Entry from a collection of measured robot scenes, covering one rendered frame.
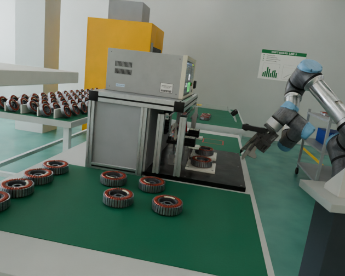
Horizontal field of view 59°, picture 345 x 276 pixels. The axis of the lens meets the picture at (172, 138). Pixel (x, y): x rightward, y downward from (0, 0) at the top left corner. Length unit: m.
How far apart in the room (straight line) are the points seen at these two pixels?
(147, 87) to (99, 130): 0.31
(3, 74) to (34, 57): 4.65
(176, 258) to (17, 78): 0.60
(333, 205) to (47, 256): 1.18
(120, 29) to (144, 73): 3.86
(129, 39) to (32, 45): 1.51
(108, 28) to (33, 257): 4.77
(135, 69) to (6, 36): 7.25
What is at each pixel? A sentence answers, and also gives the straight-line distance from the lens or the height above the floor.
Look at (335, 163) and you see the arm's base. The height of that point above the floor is 0.89.
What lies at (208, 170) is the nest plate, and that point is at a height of 0.78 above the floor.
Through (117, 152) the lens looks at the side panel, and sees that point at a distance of 1.45.
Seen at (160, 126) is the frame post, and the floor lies 0.99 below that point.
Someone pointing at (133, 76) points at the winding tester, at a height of 1.19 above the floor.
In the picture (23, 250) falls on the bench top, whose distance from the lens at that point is 0.92.
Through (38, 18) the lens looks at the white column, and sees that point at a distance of 5.39.
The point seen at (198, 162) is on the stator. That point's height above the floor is 0.81.
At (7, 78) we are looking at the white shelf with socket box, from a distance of 0.76.
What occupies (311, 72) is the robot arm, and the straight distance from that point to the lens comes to 1.78.
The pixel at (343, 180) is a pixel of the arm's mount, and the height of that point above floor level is 0.83.
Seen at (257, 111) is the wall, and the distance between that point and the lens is 6.93.
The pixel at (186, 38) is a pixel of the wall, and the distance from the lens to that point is 6.95.
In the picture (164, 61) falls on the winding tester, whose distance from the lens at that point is 1.48.
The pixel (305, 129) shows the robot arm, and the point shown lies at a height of 1.05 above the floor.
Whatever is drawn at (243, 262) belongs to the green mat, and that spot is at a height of 0.75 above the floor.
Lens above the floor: 1.24
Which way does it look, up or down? 12 degrees down
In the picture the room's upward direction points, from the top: 7 degrees clockwise
